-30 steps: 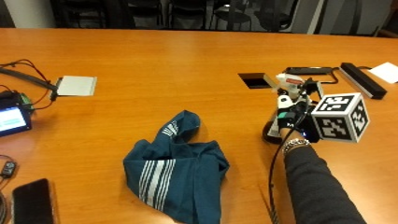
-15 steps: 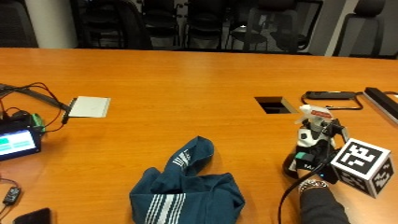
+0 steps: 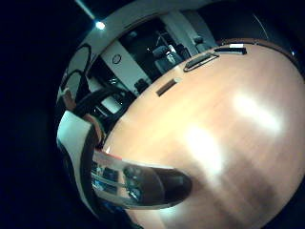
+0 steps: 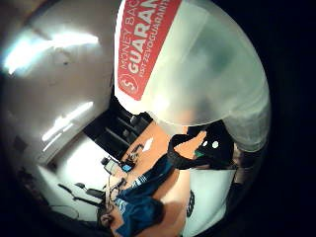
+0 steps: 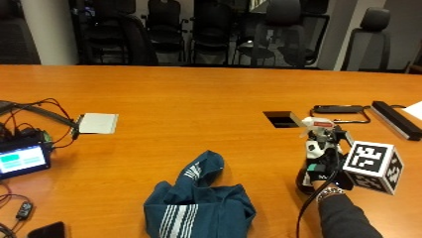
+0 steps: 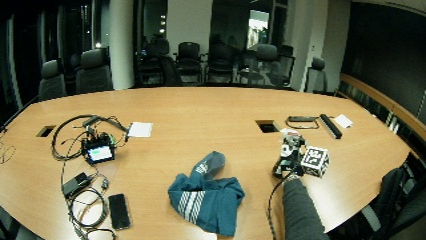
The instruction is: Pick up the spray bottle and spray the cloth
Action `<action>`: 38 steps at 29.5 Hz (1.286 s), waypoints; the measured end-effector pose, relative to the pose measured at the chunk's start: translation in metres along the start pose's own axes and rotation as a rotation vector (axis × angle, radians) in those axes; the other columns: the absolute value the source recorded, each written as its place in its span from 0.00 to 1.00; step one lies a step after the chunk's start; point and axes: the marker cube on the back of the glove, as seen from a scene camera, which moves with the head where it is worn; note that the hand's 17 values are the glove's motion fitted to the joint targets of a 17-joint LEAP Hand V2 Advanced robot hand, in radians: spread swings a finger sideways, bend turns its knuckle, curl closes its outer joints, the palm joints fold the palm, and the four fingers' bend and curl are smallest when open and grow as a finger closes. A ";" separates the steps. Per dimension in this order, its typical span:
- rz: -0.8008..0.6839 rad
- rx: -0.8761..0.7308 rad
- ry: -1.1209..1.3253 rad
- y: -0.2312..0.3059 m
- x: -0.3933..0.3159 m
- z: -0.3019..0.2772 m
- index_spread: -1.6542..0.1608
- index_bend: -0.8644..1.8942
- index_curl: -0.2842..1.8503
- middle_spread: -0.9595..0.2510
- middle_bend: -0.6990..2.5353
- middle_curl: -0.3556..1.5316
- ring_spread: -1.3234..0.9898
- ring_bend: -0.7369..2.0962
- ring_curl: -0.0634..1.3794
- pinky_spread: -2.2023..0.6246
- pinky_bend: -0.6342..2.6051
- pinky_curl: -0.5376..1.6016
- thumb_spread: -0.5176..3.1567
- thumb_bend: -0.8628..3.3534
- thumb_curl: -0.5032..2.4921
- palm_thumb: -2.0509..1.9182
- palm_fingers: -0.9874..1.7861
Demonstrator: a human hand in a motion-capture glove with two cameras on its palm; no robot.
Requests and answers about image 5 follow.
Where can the teal garment with white stripes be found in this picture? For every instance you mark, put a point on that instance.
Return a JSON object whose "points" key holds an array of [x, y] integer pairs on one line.
{"points": [[204, 201]]}

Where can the white marker cube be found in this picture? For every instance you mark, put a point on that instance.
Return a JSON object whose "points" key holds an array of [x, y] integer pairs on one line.
{"points": [[372, 162]]}

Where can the white flat box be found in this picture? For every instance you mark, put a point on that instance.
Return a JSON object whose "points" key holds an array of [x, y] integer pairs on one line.
{"points": [[99, 123]]}

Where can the small display screen device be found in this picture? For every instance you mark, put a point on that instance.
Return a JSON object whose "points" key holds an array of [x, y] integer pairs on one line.
{"points": [[22, 158]]}

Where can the row of black office chairs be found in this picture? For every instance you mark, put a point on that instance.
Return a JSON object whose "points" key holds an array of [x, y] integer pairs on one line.
{"points": [[281, 36]]}

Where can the long black bar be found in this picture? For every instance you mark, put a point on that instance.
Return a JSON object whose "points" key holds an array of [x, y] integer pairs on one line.
{"points": [[396, 119]]}

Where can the black flat device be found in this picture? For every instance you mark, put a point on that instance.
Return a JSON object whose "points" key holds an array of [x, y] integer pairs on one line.
{"points": [[339, 109]]}

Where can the black smartphone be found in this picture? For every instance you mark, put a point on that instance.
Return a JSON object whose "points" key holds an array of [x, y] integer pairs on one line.
{"points": [[48, 230]]}

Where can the white round pillar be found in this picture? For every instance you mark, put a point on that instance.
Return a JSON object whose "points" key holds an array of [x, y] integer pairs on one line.
{"points": [[51, 31]]}

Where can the white paper sheet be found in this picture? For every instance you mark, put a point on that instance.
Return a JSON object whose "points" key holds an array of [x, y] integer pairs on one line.
{"points": [[416, 110]]}

